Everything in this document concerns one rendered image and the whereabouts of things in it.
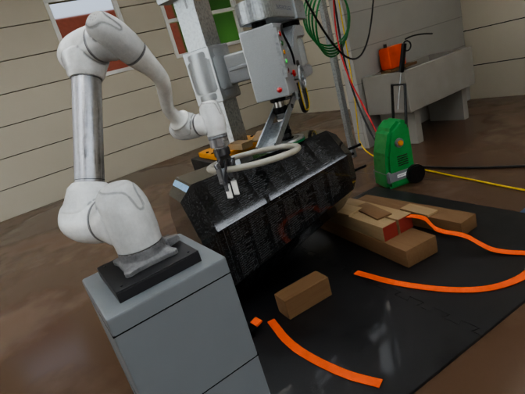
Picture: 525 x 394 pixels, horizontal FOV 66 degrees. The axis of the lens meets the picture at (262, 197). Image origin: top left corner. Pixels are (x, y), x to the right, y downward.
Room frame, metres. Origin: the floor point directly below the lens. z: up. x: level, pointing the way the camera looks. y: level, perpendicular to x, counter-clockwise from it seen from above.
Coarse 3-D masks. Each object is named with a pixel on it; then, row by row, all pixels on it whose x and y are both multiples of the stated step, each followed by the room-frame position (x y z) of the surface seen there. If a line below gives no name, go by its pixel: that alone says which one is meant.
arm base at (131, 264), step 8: (160, 240) 1.26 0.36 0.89; (168, 240) 1.31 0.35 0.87; (176, 240) 1.33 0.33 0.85; (152, 248) 1.22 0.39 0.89; (160, 248) 1.25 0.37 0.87; (168, 248) 1.26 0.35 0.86; (176, 248) 1.26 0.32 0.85; (120, 256) 1.23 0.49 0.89; (128, 256) 1.21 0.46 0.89; (136, 256) 1.20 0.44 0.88; (144, 256) 1.21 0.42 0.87; (152, 256) 1.22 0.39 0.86; (160, 256) 1.22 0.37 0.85; (168, 256) 1.23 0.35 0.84; (120, 264) 1.24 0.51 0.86; (128, 264) 1.21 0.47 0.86; (136, 264) 1.20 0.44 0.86; (144, 264) 1.19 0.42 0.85; (152, 264) 1.21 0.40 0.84; (128, 272) 1.17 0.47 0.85; (136, 272) 1.18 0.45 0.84
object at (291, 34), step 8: (280, 24) 2.61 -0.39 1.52; (288, 32) 2.96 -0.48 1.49; (296, 32) 3.03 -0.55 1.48; (288, 40) 2.91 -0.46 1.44; (296, 40) 2.98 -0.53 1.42; (288, 48) 2.78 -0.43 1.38; (296, 48) 2.92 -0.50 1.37; (296, 56) 2.88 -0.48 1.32; (296, 64) 2.83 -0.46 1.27; (296, 72) 2.78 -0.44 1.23; (296, 80) 2.74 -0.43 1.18; (296, 88) 2.75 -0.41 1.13; (296, 96) 2.74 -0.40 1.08
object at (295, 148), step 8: (280, 144) 2.17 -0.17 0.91; (288, 144) 2.11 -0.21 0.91; (296, 144) 2.01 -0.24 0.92; (248, 152) 2.23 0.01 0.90; (256, 152) 2.23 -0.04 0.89; (288, 152) 1.83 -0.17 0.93; (296, 152) 1.88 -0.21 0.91; (256, 160) 1.78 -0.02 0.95; (264, 160) 1.77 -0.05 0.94; (272, 160) 1.78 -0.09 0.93; (208, 168) 1.95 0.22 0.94; (232, 168) 1.80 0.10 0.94; (240, 168) 1.78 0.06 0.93; (248, 168) 1.78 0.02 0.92
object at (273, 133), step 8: (288, 96) 2.78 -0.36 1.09; (288, 104) 2.62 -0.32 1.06; (272, 112) 2.61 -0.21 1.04; (288, 112) 2.55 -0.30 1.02; (272, 120) 2.57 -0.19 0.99; (288, 120) 2.50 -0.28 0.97; (264, 128) 2.41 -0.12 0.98; (272, 128) 2.48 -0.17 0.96; (280, 128) 2.33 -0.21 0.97; (264, 136) 2.37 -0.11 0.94; (272, 136) 2.38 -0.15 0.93; (280, 136) 2.29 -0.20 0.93; (264, 144) 2.32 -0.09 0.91; (272, 144) 2.28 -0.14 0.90; (264, 152) 2.23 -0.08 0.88
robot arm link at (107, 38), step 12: (96, 12) 1.47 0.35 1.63; (96, 24) 1.44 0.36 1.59; (108, 24) 1.45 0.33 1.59; (120, 24) 1.48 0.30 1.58; (84, 36) 1.51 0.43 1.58; (96, 36) 1.45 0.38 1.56; (108, 36) 1.45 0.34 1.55; (120, 36) 1.47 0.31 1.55; (132, 36) 1.50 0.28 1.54; (96, 48) 1.49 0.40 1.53; (108, 48) 1.49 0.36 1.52; (120, 48) 1.48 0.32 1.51; (132, 48) 1.50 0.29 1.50; (108, 60) 1.53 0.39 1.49; (120, 60) 1.54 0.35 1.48; (132, 60) 1.52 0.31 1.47
